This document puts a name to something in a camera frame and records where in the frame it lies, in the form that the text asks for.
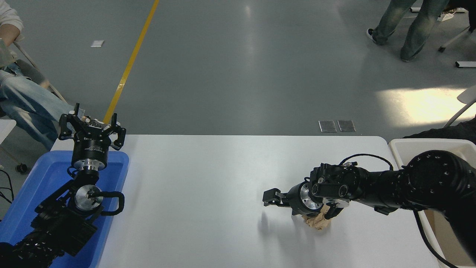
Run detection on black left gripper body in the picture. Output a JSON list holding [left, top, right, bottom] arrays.
[[72, 125, 112, 163]]

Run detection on white side table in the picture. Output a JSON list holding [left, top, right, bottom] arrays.
[[0, 119, 17, 144]]

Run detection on white chair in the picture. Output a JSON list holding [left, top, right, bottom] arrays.
[[443, 85, 476, 128]]

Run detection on seated person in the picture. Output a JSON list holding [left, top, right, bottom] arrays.
[[0, 0, 77, 151]]

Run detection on tan paper ball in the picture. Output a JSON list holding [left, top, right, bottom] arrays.
[[303, 205, 332, 230]]

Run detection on thin black cables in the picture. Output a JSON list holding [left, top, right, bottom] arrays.
[[0, 169, 15, 204]]

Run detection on large pale bin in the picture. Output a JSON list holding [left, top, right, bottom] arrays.
[[388, 138, 476, 268]]

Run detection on blue plastic tray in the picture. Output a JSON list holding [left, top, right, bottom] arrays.
[[0, 150, 130, 268]]

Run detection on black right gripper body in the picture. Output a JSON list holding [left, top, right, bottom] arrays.
[[287, 182, 311, 217]]

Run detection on yellow floor tape line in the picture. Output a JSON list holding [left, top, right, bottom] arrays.
[[103, 0, 160, 124]]

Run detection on walking person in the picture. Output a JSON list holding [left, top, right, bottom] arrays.
[[366, 0, 450, 62]]

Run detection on grey office chair base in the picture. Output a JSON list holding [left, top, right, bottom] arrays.
[[409, 7, 473, 52]]

